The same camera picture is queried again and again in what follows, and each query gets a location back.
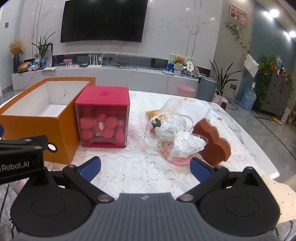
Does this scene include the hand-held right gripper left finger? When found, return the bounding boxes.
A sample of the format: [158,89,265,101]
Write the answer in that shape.
[44,156,115,204]

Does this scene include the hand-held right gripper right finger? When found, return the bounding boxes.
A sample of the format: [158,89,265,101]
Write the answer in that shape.
[177,157,263,205]

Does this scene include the orange cardboard box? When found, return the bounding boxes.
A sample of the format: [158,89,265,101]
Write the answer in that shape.
[0,77,96,164]

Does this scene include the clear plastic bag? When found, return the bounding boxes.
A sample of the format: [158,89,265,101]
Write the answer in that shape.
[145,97,219,163]

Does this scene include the red flat card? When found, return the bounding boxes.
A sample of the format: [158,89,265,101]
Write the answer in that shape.
[75,86,130,149]

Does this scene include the brown round bread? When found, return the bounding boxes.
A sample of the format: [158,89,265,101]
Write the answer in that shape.
[18,62,32,74]

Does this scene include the dark vase with yellow flowers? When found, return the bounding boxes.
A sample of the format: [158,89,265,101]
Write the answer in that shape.
[9,39,25,74]

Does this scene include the snack bags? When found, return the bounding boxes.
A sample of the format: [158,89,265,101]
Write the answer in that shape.
[28,60,41,71]

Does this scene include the pink waste bin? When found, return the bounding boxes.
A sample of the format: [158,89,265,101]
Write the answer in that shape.
[177,85,196,98]

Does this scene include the grey trash can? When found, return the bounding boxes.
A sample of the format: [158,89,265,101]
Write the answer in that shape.
[196,76,218,101]

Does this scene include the blue water bottle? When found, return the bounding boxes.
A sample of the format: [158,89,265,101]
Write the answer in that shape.
[240,82,257,111]

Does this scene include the green plant in glass vase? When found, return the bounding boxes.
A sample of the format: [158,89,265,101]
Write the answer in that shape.
[31,32,56,70]

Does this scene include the white dotted cloth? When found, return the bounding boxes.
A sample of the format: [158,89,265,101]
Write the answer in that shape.
[261,173,296,225]

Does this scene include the potted long-leaf plant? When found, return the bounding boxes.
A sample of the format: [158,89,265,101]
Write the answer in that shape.
[209,59,234,96]

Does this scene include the white marble television cabinet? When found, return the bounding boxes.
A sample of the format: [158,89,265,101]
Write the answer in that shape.
[11,65,202,93]

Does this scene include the white router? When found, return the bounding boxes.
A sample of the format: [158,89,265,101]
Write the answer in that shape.
[87,54,104,69]

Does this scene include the grey dresser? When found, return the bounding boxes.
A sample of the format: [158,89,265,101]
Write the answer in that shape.
[261,71,292,118]

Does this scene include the brown teddy bear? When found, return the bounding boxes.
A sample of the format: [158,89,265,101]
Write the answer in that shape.
[174,56,187,70]

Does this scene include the green ivy plant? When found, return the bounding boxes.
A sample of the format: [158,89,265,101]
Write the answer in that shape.
[256,55,281,103]

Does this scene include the white tote bag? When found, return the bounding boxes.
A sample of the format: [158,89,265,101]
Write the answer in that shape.
[244,54,259,78]

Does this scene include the hanging vine plant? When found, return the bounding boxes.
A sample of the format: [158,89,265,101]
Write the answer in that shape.
[225,22,250,54]

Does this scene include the black wall television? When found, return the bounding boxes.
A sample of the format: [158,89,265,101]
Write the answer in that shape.
[60,0,149,43]

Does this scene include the framed wall picture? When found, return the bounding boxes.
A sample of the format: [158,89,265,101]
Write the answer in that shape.
[229,4,248,27]

